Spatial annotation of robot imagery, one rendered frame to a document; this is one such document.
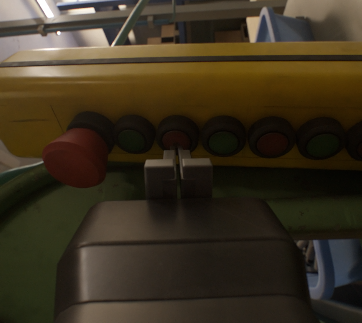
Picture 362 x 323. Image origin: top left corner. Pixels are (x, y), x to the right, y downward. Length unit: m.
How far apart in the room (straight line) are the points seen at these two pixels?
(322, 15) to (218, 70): 0.46
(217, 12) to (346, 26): 1.13
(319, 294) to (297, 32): 0.48
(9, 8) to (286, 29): 4.99
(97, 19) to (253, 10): 0.88
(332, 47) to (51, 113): 0.20
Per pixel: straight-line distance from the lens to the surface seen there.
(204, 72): 0.16
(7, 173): 0.30
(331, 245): 0.43
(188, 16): 1.59
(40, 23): 1.81
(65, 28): 1.72
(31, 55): 0.24
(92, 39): 7.15
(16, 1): 5.56
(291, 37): 0.61
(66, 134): 0.17
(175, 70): 0.16
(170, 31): 6.12
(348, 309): 0.48
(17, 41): 5.30
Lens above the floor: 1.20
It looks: 4 degrees up
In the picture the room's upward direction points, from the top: 92 degrees counter-clockwise
